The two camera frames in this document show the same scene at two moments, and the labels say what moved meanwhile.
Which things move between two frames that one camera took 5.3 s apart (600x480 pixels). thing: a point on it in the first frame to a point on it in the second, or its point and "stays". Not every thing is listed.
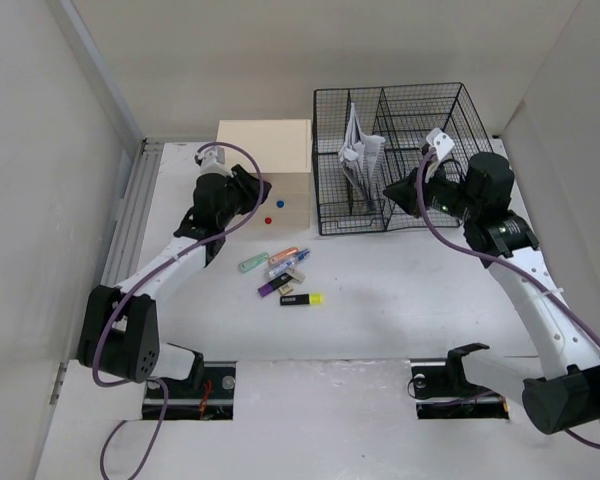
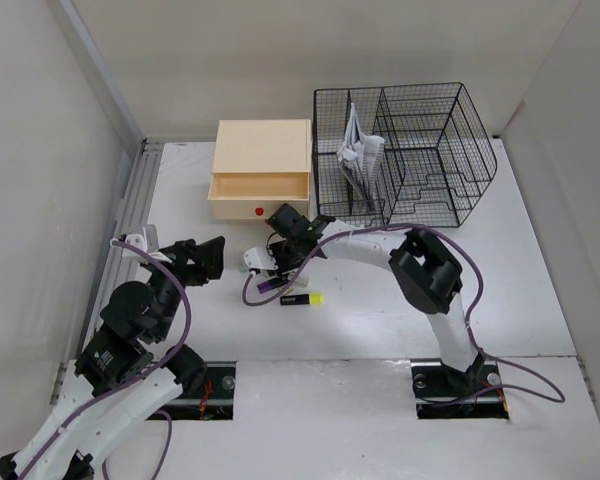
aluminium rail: [132, 217] stays
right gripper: [404, 195] to [282, 266]
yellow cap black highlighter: [302, 299] stays
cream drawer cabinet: [283, 148] stays
